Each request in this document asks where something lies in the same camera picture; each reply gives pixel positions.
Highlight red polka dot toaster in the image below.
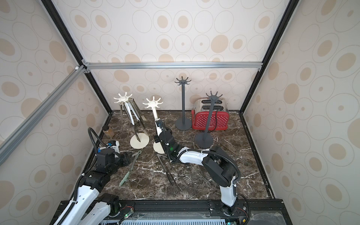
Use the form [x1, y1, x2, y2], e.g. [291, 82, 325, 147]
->
[191, 98, 230, 131]

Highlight diagonal aluminium frame bar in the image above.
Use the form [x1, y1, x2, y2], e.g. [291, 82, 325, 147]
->
[1, 65, 85, 164]

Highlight brown spice jar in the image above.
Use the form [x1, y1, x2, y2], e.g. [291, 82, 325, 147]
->
[102, 125, 115, 138]

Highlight dark grey rack back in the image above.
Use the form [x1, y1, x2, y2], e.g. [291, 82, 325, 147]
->
[175, 77, 192, 131]

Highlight cream utensil rack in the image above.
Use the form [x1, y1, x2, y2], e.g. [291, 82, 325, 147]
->
[113, 92, 150, 149]
[143, 97, 167, 155]

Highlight mint green silicone tongs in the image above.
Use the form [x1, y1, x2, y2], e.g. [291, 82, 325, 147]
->
[119, 151, 142, 187]

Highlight horizontal aluminium frame bar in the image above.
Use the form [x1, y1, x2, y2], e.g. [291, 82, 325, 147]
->
[85, 61, 263, 69]

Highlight slim steel tongs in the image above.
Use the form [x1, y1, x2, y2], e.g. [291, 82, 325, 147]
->
[120, 103, 124, 130]

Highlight white handled steel tongs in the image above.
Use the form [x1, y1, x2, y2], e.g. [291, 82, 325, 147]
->
[124, 102, 141, 142]

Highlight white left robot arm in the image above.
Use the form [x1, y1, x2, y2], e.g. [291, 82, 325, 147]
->
[51, 127, 132, 225]

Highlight black handled steel tongs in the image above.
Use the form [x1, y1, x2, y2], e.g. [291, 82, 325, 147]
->
[156, 153, 176, 185]

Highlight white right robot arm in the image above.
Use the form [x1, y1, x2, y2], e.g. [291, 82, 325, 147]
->
[154, 130, 241, 216]

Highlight dark grey rack near toaster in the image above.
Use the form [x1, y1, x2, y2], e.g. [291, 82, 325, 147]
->
[195, 92, 222, 149]

